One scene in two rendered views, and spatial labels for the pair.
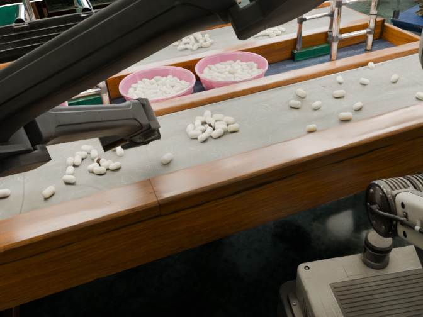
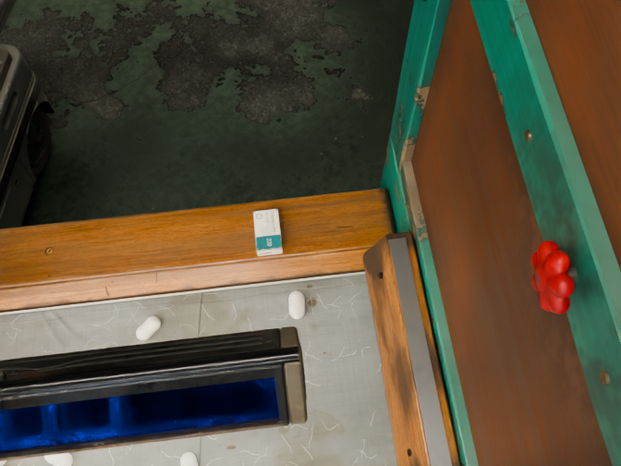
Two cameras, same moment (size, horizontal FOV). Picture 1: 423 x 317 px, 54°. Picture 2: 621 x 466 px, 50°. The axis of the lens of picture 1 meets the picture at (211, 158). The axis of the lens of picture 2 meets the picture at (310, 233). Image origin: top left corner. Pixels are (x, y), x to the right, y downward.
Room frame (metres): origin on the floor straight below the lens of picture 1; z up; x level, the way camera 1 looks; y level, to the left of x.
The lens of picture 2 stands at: (1.02, 0.67, 1.61)
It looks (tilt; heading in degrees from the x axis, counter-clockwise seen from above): 64 degrees down; 191
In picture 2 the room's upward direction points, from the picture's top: straight up
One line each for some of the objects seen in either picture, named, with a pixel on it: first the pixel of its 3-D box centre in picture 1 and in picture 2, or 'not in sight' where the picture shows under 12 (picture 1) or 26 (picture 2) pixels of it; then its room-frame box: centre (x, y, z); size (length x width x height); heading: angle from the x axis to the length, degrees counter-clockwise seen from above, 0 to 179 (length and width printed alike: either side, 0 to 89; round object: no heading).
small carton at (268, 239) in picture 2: not in sight; (267, 232); (0.63, 0.53, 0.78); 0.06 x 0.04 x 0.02; 17
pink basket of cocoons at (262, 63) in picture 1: (231, 77); not in sight; (1.41, -0.10, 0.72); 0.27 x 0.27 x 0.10
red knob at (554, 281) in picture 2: not in sight; (556, 278); (0.85, 0.78, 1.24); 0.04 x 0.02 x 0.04; 17
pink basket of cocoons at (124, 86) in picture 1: (158, 94); not in sight; (1.33, 0.16, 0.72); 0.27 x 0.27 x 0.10
